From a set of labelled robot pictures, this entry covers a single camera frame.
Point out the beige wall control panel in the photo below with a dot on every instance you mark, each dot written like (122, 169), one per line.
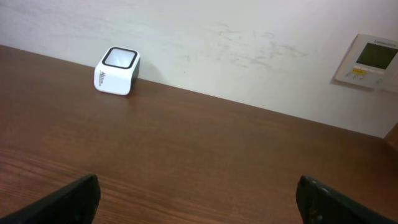
(370, 62)

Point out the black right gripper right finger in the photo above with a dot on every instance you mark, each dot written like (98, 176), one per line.
(319, 203)

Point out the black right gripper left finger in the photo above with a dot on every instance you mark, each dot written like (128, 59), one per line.
(75, 203)

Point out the white barcode scanner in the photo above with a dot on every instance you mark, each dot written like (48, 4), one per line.
(117, 71)

